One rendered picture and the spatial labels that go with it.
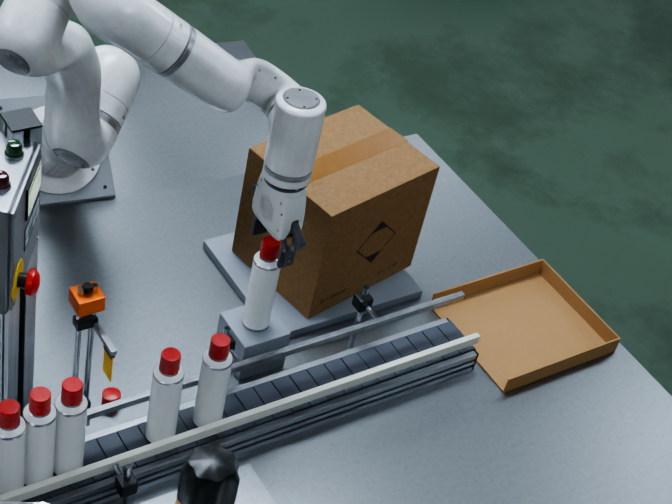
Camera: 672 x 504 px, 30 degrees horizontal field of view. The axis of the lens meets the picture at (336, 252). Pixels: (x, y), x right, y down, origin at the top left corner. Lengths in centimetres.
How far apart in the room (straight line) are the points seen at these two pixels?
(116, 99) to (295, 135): 43
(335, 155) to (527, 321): 55
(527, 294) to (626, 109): 244
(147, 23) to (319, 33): 315
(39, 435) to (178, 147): 106
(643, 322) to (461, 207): 134
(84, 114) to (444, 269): 90
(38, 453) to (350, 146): 89
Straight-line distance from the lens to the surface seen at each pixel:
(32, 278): 178
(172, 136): 292
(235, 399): 227
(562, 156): 469
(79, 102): 221
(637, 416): 257
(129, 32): 188
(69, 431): 204
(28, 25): 196
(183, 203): 273
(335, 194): 236
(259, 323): 232
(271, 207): 214
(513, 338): 261
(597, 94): 512
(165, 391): 208
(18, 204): 171
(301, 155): 205
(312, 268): 241
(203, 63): 193
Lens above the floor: 257
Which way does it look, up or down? 40 degrees down
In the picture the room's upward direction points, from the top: 14 degrees clockwise
